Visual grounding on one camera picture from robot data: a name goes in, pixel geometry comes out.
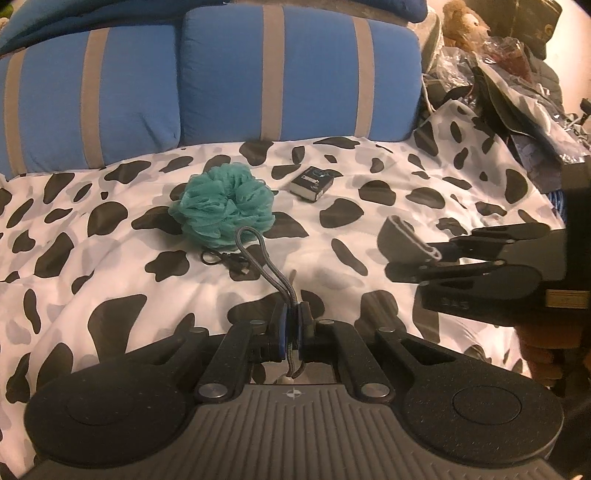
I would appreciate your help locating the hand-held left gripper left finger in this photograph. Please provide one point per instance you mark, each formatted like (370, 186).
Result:
(280, 332)

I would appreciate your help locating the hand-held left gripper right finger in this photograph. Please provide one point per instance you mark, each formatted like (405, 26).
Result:
(300, 330)

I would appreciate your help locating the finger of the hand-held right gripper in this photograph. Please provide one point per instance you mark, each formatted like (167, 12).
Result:
(498, 237)
(485, 277)

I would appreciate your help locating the teal mesh bath loofah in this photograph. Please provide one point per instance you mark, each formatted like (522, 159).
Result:
(221, 203)

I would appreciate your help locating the small black box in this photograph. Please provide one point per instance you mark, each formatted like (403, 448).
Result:
(311, 182)

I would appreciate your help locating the person's right hand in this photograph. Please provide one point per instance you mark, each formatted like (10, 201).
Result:
(538, 360)

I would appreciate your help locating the blue cloth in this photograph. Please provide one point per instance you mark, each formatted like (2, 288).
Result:
(558, 207)

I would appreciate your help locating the pile of clothes and bags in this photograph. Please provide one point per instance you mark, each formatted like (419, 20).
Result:
(508, 106)

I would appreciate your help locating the cow print blanket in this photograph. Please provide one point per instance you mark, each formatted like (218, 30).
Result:
(115, 277)

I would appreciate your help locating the brown teddy bear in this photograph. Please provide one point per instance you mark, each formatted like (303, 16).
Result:
(464, 23)

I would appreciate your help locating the blue grey-striped pillow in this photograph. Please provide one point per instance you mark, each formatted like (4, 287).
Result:
(129, 92)
(314, 69)

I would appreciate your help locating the dark blue blanket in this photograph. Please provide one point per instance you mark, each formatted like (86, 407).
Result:
(46, 18)

